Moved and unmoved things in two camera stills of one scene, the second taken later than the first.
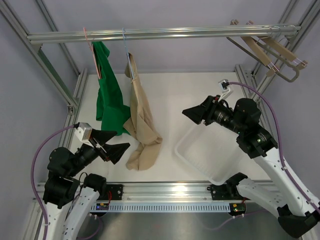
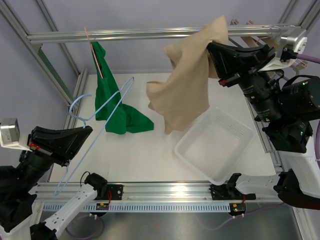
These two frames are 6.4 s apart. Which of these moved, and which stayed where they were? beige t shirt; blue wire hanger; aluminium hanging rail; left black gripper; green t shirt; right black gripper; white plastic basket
Moved: blue wire hanger; beige t shirt; left black gripper; right black gripper
Stayed: green t shirt; aluminium hanging rail; white plastic basket
